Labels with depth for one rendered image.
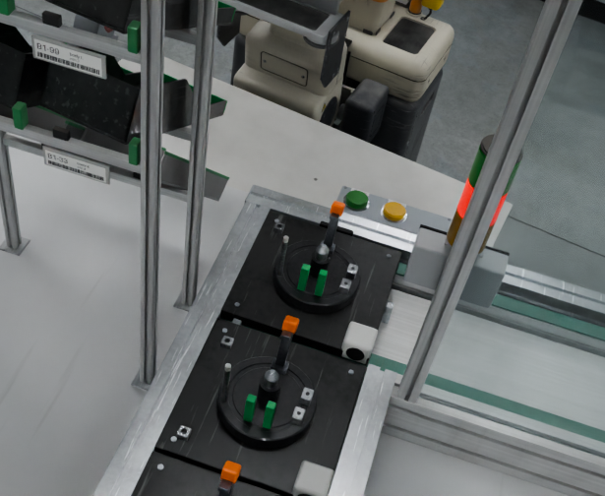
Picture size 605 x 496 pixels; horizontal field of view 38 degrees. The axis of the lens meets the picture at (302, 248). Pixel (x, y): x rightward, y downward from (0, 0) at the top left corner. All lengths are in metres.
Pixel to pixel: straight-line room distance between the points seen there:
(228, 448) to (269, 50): 1.08
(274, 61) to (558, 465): 1.13
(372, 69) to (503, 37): 1.81
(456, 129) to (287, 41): 1.47
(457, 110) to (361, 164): 1.73
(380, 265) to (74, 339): 0.51
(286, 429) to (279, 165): 0.70
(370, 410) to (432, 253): 0.29
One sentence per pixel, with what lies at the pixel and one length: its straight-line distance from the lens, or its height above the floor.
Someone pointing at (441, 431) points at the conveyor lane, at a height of 0.91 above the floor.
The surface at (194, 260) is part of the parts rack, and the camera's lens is 1.42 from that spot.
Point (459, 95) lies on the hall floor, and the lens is 3.60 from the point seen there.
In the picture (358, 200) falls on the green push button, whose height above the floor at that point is 0.97.
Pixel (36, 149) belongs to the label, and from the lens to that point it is 1.41.
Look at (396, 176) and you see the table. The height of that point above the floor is 0.86.
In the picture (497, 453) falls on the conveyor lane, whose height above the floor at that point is 0.91.
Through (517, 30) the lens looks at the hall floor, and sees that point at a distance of 4.12.
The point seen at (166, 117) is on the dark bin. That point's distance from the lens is 1.18.
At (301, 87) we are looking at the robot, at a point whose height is 0.81.
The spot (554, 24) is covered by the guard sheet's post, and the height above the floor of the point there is 1.60.
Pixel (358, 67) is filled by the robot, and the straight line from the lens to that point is 2.29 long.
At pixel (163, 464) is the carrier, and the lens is 1.22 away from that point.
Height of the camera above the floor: 2.03
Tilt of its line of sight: 46 degrees down
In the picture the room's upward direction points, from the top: 11 degrees clockwise
